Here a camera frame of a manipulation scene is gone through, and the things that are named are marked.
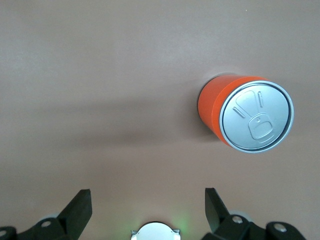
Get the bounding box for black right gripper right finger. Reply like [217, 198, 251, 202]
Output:
[201, 187, 307, 240]

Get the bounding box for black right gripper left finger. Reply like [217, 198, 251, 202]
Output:
[0, 189, 94, 240]

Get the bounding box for orange can with grey lid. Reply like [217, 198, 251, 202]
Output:
[197, 74, 295, 154]

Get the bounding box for brown table cover cloth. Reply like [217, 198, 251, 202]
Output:
[0, 0, 320, 240]

